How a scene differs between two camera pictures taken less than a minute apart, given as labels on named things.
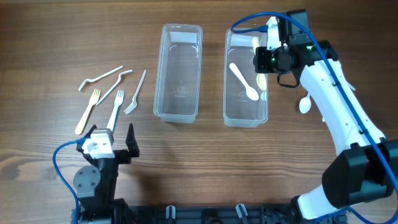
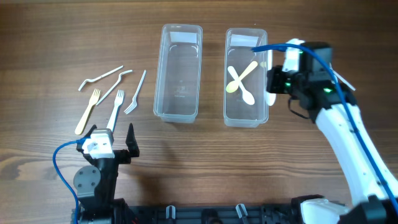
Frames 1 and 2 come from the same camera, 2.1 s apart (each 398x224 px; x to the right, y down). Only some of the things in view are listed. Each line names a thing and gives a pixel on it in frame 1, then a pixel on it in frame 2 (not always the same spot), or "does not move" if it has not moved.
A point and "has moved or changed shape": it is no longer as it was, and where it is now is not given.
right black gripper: x=260 y=60 to x=275 y=75
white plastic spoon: x=251 y=93 has moved or changed shape
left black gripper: x=124 y=155 does not move
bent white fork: x=106 y=94 does not move
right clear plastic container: x=245 y=92 does not move
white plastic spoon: x=305 y=104 has moved or changed shape
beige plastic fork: x=94 y=98 does not move
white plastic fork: x=119 y=100 does not move
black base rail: x=214 y=214 does not move
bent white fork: x=105 y=74 does not move
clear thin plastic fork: x=134 y=102 does not move
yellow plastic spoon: x=261 y=78 to x=233 y=86
